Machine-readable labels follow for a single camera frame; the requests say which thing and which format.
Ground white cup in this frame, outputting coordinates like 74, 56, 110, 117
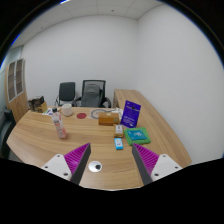
61, 104, 72, 117

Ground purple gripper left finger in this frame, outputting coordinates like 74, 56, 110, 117
41, 142, 92, 186

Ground small tan box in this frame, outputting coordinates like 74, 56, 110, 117
114, 125, 124, 138

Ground brown cardboard box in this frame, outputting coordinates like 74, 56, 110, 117
28, 96, 48, 113

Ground red round coaster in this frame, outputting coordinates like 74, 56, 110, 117
77, 113, 87, 119

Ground green cloth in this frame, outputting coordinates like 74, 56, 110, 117
124, 127, 151, 145

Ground wooden cabinet with glass doors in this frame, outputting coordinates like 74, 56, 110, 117
5, 59, 28, 122

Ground small blue box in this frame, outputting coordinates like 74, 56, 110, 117
114, 138, 123, 150

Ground black office chair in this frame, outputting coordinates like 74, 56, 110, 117
55, 82, 76, 106

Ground black chair at left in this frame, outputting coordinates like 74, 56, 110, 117
0, 109, 16, 159

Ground wooden box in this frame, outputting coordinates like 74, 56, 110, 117
98, 112, 120, 126

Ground clear plastic water bottle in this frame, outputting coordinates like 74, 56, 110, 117
52, 107, 66, 139

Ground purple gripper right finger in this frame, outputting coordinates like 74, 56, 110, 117
131, 143, 184, 186

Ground teal box on cloth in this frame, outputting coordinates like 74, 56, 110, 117
128, 130, 146, 141

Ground silver desk cable grommet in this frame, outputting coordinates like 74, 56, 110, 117
88, 161, 103, 173

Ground grey mesh office chair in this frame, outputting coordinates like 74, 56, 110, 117
75, 80, 111, 108

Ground purple standing box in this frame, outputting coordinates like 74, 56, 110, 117
121, 101, 141, 128

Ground white papers on desk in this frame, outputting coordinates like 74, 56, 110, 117
42, 107, 60, 116

